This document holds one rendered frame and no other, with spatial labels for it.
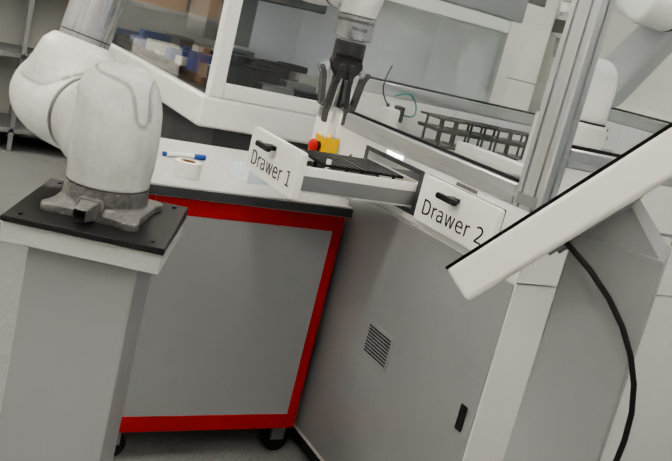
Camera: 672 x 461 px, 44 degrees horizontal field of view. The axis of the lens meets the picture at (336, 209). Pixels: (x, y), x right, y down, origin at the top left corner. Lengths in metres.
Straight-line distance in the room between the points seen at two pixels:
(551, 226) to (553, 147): 0.74
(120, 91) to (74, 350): 0.48
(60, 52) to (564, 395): 1.09
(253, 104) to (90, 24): 1.21
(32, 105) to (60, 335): 0.44
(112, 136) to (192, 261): 0.68
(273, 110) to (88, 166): 1.39
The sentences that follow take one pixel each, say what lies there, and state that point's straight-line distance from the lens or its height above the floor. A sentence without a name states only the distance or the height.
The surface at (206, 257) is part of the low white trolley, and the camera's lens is 2.12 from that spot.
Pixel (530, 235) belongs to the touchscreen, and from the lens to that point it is 0.97.
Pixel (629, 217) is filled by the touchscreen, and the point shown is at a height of 1.06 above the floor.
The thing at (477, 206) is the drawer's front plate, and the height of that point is 0.91.
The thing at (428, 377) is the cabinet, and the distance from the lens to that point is 1.95.
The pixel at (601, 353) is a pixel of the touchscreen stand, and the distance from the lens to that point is 1.17.
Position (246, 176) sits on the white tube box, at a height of 0.78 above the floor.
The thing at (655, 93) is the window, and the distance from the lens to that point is 1.87.
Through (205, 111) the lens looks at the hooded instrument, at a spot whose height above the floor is 0.85.
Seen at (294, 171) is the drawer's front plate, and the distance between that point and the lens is 1.86.
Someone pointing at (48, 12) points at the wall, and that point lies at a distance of 6.02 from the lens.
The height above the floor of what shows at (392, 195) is 0.86.
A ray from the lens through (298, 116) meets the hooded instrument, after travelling 2.88.
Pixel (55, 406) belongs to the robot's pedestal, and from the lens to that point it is 1.67.
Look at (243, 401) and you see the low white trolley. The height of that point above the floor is 0.18.
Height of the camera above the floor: 1.20
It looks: 12 degrees down
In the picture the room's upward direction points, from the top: 14 degrees clockwise
